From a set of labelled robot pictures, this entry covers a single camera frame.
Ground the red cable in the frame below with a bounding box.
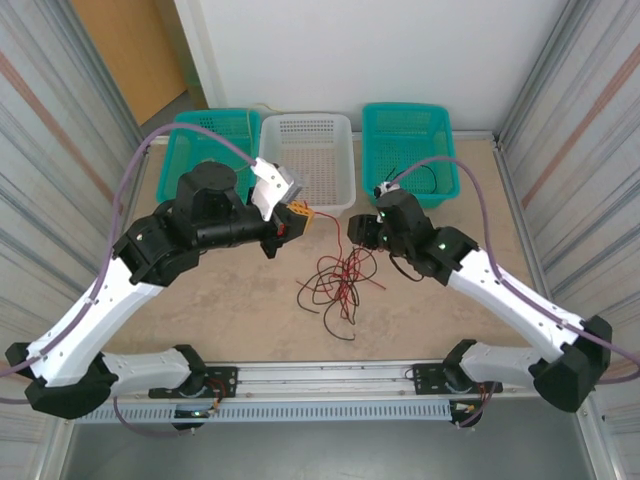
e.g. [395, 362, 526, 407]
[319, 247, 389, 301]
[312, 209, 389, 326]
[334, 249, 364, 326]

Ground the black cable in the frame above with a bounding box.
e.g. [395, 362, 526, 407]
[322, 249, 381, 341]
[295, 252, 346, 314]
[392, 164, 439, 194]

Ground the yellow cable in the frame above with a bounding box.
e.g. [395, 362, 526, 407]
[243, 102, 284, 174]

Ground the white plastic basket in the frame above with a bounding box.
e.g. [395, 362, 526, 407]
[256, 112, 357, 219]

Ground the teal plastic basket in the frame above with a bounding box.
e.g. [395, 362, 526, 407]
[156, 108, 264, 206]
[360, 102, 461, 211]

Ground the wooden door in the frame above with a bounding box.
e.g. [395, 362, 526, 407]
[69, 0, 194, 126]

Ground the grey metal shelf panel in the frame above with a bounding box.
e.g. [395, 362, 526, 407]
[59, 397, 601, 480]

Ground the aluminium table side rail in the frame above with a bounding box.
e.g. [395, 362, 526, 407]
[492, 142, 619, 480]
[37, 142, 154, 480]

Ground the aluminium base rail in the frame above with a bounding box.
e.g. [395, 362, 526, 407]
[202, 362, 504, 401]

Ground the aluminium frame post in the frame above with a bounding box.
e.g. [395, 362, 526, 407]
[74, 0, 154, 156]
[492, 0, 576, 151]

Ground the white door frame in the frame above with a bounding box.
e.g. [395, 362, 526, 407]
[172, 0, 226, 112]

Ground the grey slotted cable duct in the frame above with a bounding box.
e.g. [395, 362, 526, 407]
[74, 399, 454, 425]

